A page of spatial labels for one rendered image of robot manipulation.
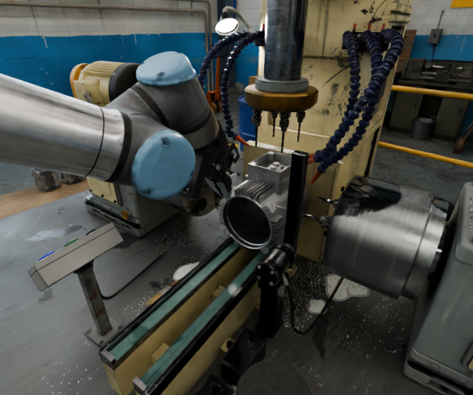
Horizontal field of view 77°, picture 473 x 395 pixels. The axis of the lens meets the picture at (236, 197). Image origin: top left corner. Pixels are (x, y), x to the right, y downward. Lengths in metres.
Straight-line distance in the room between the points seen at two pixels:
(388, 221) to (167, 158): 0.46
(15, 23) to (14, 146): 5.77
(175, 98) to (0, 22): 5.60
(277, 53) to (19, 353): 0.91
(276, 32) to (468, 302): 0.64
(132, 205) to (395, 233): 0.81
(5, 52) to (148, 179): 5.73
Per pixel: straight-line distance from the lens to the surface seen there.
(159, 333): 0.74
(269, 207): 0.73
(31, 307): 1.03
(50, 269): 0.68
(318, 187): 0.89
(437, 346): 0.76
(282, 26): 0.74
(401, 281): 0.69
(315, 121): 0.98
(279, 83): 0.73
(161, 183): 0.39
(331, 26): 0.93
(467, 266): 0.64
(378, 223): 0.66
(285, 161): 0.89
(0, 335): 1.01
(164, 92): 0.53
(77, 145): 0.36
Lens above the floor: 1.47
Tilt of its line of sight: 30 degrees down
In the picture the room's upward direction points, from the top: straight up
